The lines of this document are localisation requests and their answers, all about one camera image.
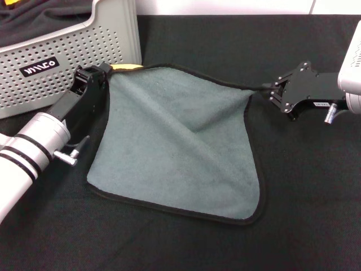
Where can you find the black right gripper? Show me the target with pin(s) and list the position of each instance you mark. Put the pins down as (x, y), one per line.
(304, 87)

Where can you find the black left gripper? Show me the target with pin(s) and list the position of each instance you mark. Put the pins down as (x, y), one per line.
(84, 110)

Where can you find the grey towel with yellow back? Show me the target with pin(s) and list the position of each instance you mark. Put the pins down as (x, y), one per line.
(175, 146)

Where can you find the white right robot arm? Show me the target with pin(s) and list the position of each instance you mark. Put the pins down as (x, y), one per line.
(354, 103)

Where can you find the grey perforated storage box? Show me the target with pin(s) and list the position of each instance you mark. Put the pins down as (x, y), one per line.
(70, 48)

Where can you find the black tablecloth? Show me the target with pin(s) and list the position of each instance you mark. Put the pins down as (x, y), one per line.
(310, 183)

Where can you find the dark grey crumpled cloth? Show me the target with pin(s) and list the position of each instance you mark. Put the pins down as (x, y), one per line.
(42, 19)

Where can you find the small yellow cloth piece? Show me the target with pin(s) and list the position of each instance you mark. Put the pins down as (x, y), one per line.
(10, 2)

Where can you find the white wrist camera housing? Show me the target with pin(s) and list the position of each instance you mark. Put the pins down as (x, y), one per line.
(352, 62)

